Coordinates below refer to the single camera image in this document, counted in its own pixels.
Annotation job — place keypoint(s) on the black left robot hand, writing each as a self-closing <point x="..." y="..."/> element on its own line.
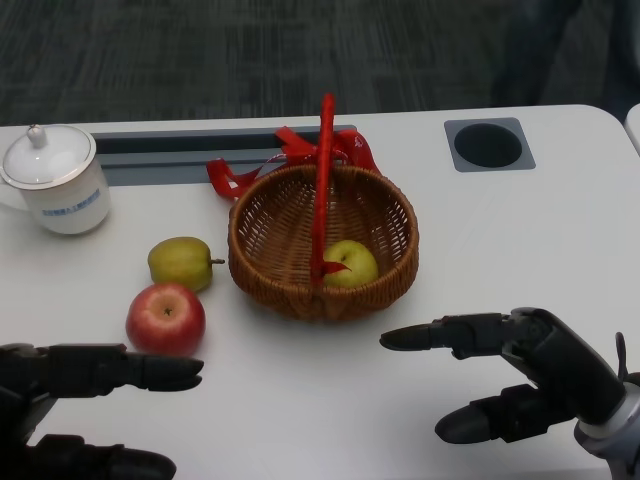
<point x="75" y="370"/>

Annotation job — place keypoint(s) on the white neighbouring table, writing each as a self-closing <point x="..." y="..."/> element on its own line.
<point x="634" y="127"/>

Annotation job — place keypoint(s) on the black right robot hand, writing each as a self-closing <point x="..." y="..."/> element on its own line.
<point x="555" y="360"/>

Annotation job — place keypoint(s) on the red apple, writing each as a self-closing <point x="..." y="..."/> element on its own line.
<point x="165" y="320"/>

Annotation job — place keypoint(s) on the green pear with stem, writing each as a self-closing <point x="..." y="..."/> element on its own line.
<point x="180" y="262"/>

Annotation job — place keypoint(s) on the white lidded ceramic mug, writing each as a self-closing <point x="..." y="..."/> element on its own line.
<point x="60" y="185"/>

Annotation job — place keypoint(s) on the grey table grommet with hole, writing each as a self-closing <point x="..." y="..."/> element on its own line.
<point x="487" y="144"/>

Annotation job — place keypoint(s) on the yellow-green apple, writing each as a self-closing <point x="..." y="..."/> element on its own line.
<point x="357" y="265"/>

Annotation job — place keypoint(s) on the red ribbon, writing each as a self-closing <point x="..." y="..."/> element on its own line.
<point x="225" y="177"/>

